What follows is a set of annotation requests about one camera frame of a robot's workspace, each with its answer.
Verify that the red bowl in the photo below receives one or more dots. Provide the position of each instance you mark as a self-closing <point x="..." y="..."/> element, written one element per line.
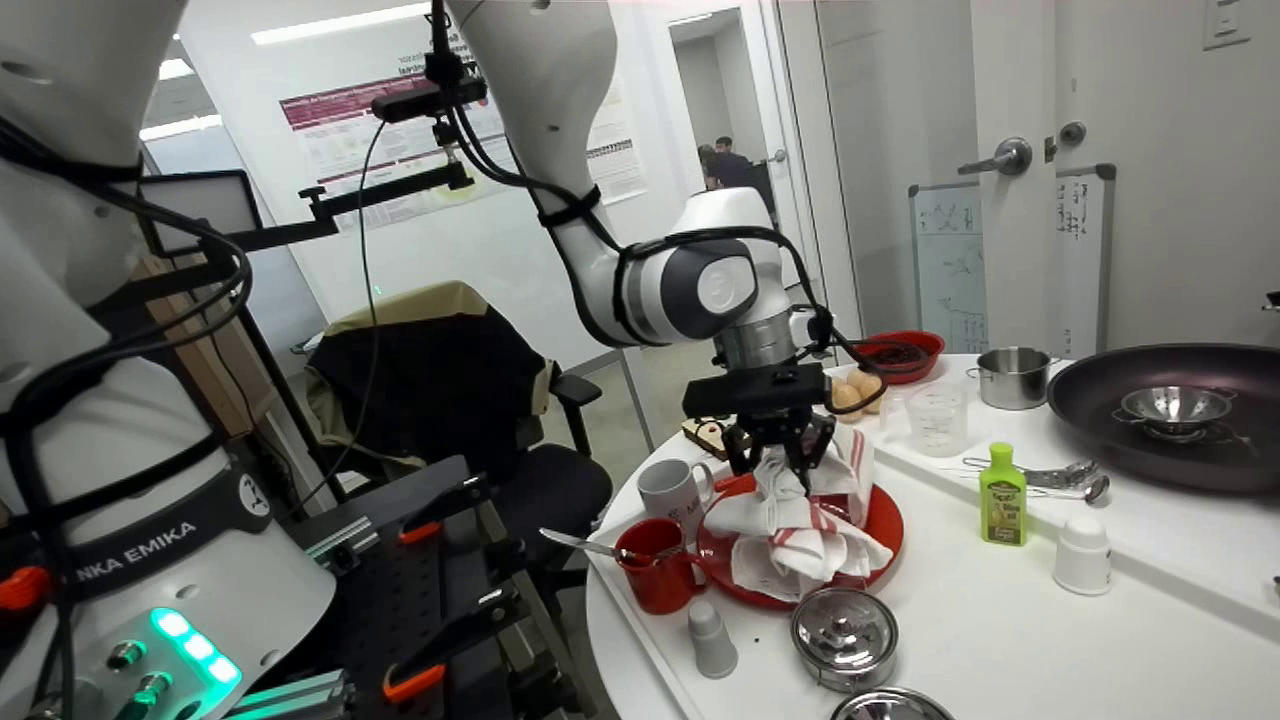
<point x="900" y="357"/>

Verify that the dark frying pan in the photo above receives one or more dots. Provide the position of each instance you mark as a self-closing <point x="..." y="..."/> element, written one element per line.
<point x="1242" y="458"/>

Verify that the small steel lidded pot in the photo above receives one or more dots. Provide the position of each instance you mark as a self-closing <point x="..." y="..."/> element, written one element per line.
<point x="846" y="638"/>

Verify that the robot control base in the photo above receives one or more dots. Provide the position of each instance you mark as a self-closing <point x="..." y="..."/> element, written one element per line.
<point x="145" y="574"/>

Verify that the whiteboard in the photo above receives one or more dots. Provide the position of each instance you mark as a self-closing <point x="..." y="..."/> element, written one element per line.
<point x="949" y="260"/>

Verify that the white salt shaker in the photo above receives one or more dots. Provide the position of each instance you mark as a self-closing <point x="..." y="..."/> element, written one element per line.
<point x="1083" y="557"/>

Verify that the small steel pot with handle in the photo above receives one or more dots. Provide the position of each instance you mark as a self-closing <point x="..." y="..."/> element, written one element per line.
<point x="888" y="706"/>

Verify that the small steel bowl in pan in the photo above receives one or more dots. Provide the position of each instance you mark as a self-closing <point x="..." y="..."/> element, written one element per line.
<point x="1178" y="413"/>

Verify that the bread rolls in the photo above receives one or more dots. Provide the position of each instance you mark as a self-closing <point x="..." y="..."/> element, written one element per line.
<point x="852" y="391"/>

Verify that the red plate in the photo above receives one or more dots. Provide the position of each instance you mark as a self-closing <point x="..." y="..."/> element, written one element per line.
<point x="714" y="554"/>

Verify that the red mug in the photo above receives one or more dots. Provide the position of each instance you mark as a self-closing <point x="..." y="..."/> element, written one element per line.
<point x="659" y="565"/>

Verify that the person in black top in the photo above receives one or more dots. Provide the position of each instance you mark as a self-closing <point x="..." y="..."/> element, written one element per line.
<point x="731" y="168"/>

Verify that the black office chair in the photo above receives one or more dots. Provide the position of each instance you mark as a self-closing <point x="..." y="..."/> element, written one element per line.
<point x="441" y="374"/>

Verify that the white towel with red stripes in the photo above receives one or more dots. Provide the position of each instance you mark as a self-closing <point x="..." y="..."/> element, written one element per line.
<point x="802" y="530"/>

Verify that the clear plastic cup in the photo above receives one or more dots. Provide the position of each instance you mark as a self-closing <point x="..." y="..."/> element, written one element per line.
<point x="938" y="422"/>

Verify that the metal knife in mug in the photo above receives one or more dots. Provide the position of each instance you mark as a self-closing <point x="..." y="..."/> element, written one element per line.
<point x="581" y="545"/>

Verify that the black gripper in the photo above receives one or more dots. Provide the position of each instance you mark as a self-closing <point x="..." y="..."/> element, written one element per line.
<point x="764" y="411"/>

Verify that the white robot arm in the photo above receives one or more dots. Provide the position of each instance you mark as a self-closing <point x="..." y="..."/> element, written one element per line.
<point x="514" y="84"/>

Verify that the steel cup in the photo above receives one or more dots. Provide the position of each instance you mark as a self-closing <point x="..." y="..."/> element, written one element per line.
<point x="1013" y="378"/>

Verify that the white mug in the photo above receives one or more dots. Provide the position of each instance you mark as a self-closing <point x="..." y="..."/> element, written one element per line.
<point x="673" y="490"/>

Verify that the green bottle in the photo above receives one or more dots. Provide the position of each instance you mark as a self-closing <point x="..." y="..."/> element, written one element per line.
<point x="1001" y="498"/>

